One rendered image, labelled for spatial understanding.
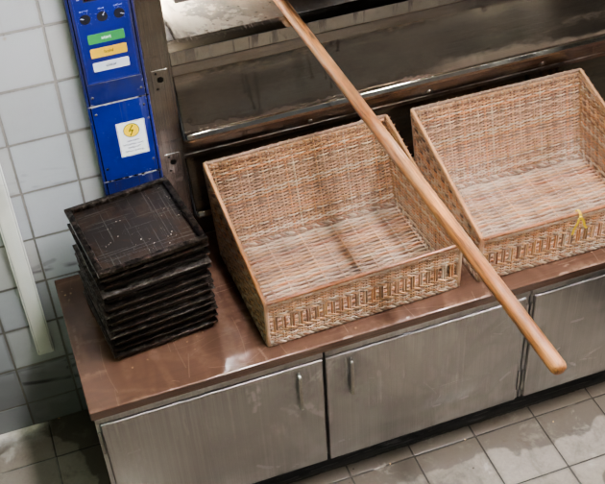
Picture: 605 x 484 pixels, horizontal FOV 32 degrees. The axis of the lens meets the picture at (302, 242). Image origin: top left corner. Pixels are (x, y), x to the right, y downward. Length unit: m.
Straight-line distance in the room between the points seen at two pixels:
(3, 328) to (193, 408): 0.69
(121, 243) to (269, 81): 0.61
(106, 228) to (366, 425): 0.93
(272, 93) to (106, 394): 0.90
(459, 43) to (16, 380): 1.63
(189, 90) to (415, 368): 0.96
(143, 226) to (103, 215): 0.12
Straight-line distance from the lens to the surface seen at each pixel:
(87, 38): 2.63
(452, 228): 2.08
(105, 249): 2.62
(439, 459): 3.21
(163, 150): 2.87
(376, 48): 2.94
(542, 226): 2.86
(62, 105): 2.74
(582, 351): 3.24
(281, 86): 2.87
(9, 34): 2.63
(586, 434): 3.33
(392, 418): 3.05
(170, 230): 2.63
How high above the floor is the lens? 2.54
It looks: 41 degrees down
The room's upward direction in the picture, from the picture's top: 4 degrees counter-clockwise
